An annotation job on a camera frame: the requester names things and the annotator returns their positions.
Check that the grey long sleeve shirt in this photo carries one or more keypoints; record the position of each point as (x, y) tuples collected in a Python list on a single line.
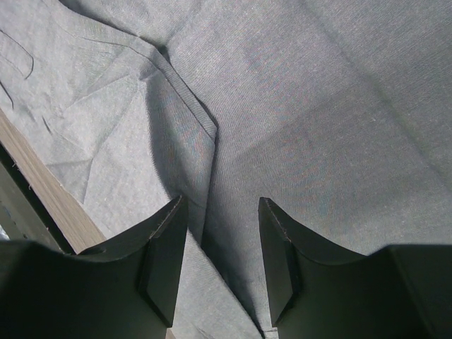
[(339, 111)]

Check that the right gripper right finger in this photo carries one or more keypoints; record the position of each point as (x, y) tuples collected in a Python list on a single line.
[(318, 289)]

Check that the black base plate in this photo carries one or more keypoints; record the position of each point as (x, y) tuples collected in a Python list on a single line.
[(23, 216)]

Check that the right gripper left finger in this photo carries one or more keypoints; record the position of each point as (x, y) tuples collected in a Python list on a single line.
[(125, 287)]

